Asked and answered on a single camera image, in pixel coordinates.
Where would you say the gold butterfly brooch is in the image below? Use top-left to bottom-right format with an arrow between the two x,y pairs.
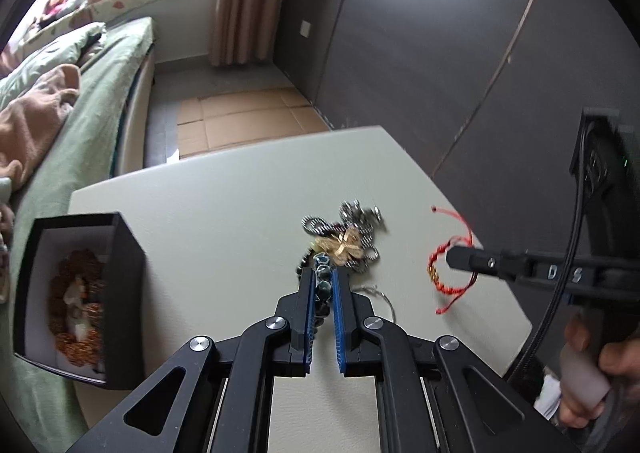
314,228 -> 364,267

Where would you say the thin silver hoop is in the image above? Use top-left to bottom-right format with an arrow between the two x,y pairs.
352,285 -> 397,323

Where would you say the person's right hand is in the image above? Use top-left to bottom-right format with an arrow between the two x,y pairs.
559,314 -> 640,428

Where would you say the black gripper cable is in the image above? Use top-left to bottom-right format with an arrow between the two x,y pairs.
502,115 -> 589,384

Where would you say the dark grey wardrobe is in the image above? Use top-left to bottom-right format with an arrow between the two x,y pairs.
274,0 -> 639,251

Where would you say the green floral duvet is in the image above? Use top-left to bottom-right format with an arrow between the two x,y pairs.
1,22 -> 106,109

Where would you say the black camera box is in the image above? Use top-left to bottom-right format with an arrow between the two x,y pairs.
570,108 -> 639,262

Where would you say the pink fleece blanket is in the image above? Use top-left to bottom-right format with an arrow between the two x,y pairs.
1,64 -> 80,192

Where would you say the flattened cardboard on floor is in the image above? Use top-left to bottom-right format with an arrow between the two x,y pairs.
177,87 -> 329,159

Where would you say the clear plastic bag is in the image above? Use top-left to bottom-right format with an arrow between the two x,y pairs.
63,275 -> 91,341

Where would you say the white wall socket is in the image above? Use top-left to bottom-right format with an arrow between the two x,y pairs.
299,20 -> 311,38

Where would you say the brown rudraksha bead bracelet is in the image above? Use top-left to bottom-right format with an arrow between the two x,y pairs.
48,248 -> 108,368

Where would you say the black open jewelry box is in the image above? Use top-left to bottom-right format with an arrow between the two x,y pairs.
13,212 -> 145,390

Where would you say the floral window seat cushion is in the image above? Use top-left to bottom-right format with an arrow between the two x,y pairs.
17,0 -> 160,51

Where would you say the green bed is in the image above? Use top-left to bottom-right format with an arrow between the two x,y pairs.
1,17 -> 154,452

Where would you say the silver ball chain necklace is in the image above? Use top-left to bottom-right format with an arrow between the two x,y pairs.
300,199 -> 386,277

